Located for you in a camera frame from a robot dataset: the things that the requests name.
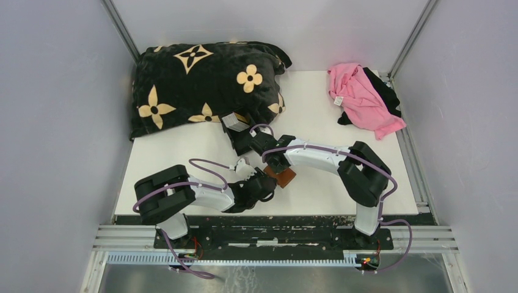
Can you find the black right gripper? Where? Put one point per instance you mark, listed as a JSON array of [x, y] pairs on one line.
[[277, 170]]

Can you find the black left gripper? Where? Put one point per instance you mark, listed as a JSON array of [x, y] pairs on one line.
[[259, 173]]

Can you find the brown leather card holder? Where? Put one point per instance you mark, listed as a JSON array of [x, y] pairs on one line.
[[283, 178]]

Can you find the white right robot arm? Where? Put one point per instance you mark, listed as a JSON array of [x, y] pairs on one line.
[[365, 176]]

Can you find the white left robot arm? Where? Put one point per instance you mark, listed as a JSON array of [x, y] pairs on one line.
[[161, 197]]

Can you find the white card stack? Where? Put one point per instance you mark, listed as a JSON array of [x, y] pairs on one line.
[[235, 122]]

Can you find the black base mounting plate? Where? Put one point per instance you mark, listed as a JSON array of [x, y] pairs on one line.
[[258, 238]]

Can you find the black floral plush pillow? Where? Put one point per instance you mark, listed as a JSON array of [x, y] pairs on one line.
[[191, 83]]

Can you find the pink cloth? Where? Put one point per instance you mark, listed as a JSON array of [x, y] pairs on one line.
[[339, 76]]

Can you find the black cloth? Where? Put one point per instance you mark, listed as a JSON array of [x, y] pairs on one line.
[[375, 103]]

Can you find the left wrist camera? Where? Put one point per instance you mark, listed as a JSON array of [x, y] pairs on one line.
[[243, 168]]

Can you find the white slotted cable duct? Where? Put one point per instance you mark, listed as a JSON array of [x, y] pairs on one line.
[[167, 259]]

